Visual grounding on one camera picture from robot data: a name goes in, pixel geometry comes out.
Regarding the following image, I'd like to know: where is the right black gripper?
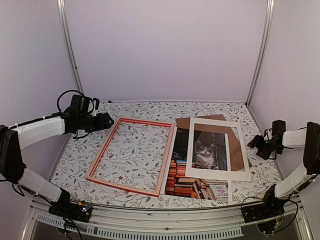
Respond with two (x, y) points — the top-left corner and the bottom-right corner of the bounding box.
(247, 135), (283, 160)

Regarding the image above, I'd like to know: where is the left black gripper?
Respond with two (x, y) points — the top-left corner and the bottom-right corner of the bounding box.
(79, 112), (115, 134)

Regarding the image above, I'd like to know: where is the red wooden picture frame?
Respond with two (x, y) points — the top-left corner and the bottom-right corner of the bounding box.
(85, 117), (176, 197)

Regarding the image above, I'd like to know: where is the cat photo print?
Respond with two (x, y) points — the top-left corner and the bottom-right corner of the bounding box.
(164, 128), (233, 202)

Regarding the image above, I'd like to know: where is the white mat board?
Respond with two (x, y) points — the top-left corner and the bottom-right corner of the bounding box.
(186, 117), (251, 182)

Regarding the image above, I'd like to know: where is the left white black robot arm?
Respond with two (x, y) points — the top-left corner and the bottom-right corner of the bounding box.
(0, 90), (114, 217)

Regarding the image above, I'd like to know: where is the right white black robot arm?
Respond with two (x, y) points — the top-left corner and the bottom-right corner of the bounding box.
(247, 119), (320, 218)

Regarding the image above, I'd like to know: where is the brown cardboard backing board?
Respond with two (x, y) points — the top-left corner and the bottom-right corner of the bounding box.
(175, 114), (245, 171)

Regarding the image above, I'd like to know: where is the floral patterned table cover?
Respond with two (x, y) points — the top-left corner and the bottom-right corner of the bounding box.
(51, 102), (281, 209)

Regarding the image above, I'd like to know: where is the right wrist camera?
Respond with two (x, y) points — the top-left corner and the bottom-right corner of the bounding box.
(263, 128), (273, 142)

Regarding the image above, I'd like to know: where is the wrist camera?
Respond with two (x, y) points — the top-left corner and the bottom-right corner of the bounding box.
(88, 97), (100, 117)
(263, 128), (273, 142)

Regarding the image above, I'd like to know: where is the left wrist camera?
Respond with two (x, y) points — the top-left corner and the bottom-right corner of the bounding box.
(88, 97), (100, 117)

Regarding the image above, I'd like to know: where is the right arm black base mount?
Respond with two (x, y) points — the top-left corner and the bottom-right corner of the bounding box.
(240, 192), (288, 223)

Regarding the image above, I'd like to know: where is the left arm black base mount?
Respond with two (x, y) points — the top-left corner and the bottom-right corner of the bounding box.
(48, 190), (93, 223)

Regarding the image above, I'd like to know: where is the left aluminium corner post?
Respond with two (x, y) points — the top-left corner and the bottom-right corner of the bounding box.
(56, 0), (85, 94)

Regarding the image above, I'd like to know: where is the aluminium corner post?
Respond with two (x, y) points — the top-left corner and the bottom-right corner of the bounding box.
(56, 0), (85, 94)
(245, 0), (275, 108)

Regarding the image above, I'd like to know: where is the right aluminium corner post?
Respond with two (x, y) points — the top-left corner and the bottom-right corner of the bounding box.
(245, 0), (275, 108)

